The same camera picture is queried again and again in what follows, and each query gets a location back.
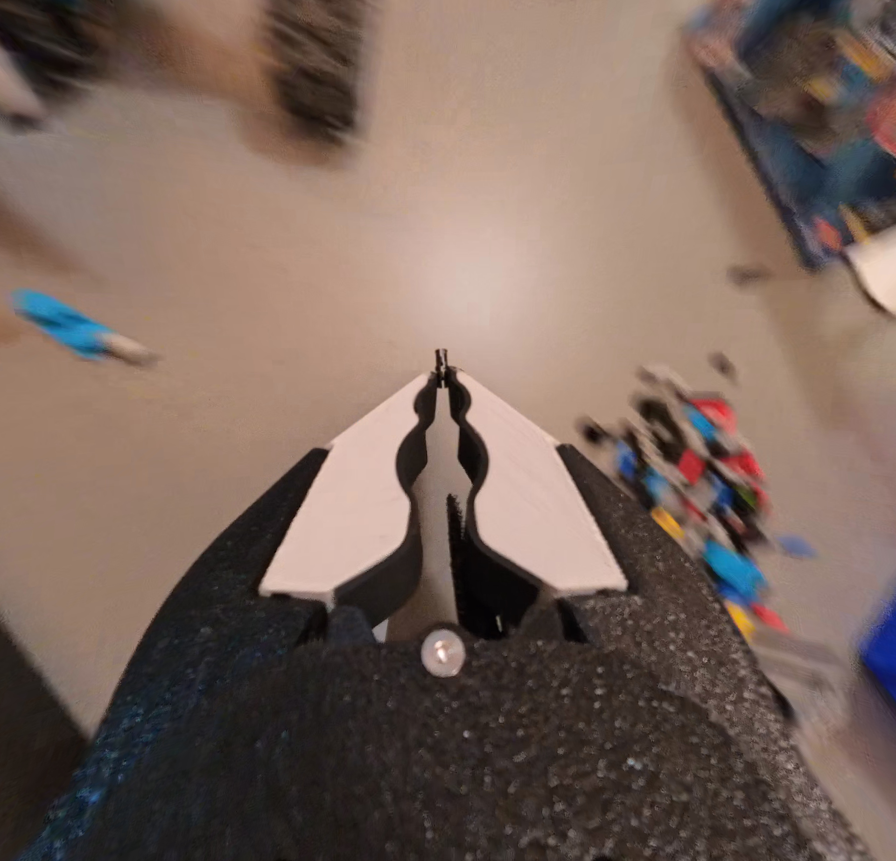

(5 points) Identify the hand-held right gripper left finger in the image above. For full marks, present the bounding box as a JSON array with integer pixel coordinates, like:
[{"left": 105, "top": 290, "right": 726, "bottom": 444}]
[{"left": 259, "top": 372, "right": 436, "bottom": 627}]

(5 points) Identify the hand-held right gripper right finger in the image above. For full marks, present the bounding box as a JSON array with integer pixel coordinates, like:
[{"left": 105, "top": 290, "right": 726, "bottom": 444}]
[{"left": 447, "top": 371, "right": 627, "bottom": 640}]

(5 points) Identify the pile of small toy pieces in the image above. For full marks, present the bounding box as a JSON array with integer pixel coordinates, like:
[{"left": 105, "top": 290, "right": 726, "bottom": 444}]
[{"left": 577, "top": 362, "right": 816, "bottom": 641}]

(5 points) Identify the tracked toy robot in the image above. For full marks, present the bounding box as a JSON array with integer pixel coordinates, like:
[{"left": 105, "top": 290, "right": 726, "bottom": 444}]
[{"left": 0, "top": 0, "right": 375, "bottom": 151}]

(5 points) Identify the grey desk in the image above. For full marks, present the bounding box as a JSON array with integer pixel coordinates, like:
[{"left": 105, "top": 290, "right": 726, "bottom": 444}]
[{"left": 0, "top": 0, "right": 896, "bottom": 806}]

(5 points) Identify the blue toy piece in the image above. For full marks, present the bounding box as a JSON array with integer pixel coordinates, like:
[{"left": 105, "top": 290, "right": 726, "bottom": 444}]
[{"left": 10, "top": 288, "right": 161, "bottom": 370}]

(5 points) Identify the blue plastic bin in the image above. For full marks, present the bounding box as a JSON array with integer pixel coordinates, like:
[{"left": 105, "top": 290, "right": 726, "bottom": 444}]
[{"left": 855, "top": 598, "right": 896, "bottom": 697}]

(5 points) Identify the white rounded stand base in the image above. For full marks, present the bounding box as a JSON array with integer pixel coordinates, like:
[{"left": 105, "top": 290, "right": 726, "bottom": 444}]
[{"left": 842, "top": 229, "right": 896, "bottom": 313}]

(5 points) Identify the small robot kit box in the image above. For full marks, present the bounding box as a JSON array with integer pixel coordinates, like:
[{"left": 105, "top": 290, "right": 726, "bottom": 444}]
[{"left": 682, "top": 0, "right": 896, "bottom": 271}]

